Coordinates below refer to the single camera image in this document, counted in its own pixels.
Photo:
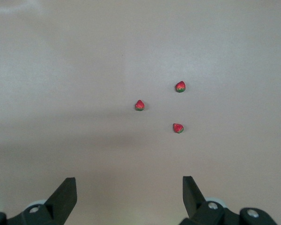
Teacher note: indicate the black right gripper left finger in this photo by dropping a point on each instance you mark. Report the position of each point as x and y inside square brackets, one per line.
[61, 206]

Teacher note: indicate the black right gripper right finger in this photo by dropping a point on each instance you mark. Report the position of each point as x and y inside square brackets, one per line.
[196, 211]

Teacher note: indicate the red toy strawberry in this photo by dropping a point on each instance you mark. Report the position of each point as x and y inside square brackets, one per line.
[178, 128]
[139, 105]
[180, 86]

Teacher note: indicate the brown table cover mat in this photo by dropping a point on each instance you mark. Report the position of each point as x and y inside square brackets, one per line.
[84, 70]

